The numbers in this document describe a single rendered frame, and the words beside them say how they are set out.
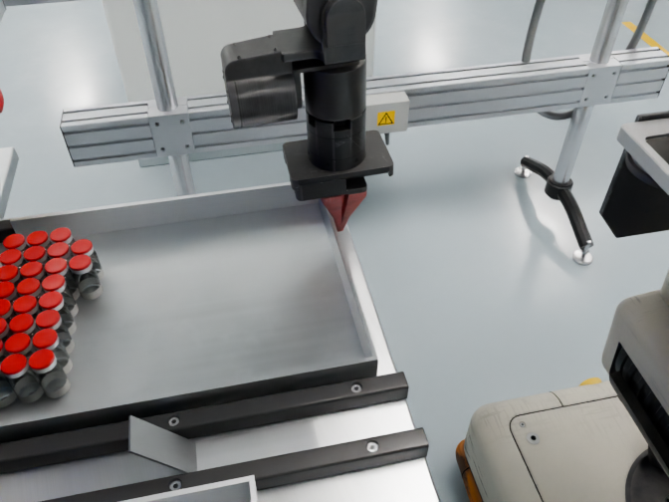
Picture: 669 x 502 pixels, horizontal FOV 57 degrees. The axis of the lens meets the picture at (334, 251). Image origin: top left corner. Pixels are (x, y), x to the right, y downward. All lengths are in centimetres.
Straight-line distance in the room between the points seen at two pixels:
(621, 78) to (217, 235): 143
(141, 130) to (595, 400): 118
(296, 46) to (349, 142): 10
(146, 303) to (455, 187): 168
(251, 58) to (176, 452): 32
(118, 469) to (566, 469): 90
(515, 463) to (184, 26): 157
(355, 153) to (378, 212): 148
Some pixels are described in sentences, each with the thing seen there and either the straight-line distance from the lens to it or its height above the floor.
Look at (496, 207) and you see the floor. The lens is 217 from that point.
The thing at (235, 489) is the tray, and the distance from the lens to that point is 50.
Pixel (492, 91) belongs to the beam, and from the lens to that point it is 174.
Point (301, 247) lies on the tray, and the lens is 69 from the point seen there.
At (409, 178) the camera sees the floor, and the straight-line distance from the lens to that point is 223.
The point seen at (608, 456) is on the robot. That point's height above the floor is 28.
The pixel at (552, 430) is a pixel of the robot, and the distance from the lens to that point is 131.
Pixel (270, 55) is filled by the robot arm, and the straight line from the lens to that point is 54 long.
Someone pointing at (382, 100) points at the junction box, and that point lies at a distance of 160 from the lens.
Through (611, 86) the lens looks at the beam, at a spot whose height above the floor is 49.
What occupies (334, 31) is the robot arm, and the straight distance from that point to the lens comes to 51.
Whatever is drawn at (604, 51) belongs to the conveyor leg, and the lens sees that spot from 187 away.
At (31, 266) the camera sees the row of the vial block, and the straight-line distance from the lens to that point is 67.
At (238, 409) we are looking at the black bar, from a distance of 54.
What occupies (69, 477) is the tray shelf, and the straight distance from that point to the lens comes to 57.
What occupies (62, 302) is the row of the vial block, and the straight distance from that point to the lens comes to 63.
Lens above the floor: 136
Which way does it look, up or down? 44 degrees down
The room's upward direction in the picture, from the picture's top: straight up
